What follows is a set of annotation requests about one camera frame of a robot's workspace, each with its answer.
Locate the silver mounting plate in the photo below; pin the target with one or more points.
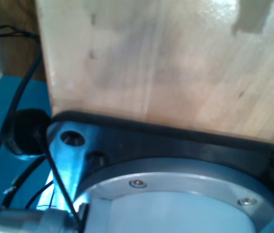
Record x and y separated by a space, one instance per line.
66 165

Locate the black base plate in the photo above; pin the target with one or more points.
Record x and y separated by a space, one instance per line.
200 148

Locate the black round knob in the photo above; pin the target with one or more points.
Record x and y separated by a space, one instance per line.
27 131

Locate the blue mounting block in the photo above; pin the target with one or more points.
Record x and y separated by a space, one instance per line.
1 102

